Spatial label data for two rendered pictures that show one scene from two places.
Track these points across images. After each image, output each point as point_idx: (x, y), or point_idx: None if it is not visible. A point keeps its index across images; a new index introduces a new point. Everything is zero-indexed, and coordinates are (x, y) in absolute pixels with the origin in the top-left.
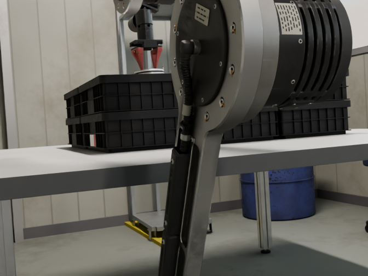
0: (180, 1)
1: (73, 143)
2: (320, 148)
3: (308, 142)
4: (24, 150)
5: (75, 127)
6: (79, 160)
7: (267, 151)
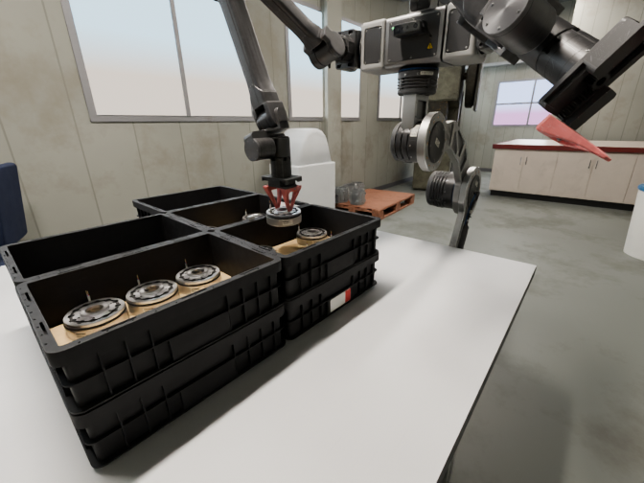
0: (471, 177)
1: (194, 402)
2: None
3: None
4: None
5: (208, 360)
6: (434, 274)
7: (382, 233)
